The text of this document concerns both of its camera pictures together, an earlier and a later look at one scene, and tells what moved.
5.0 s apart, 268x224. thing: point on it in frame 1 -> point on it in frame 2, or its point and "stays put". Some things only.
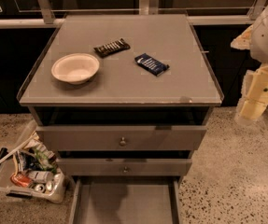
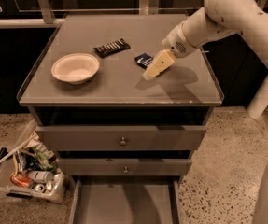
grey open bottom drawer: x=126 y=200 stays put
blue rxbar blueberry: x=151 y=64 stays put
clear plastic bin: x=32 y=170 stays put
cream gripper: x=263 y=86 -> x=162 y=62
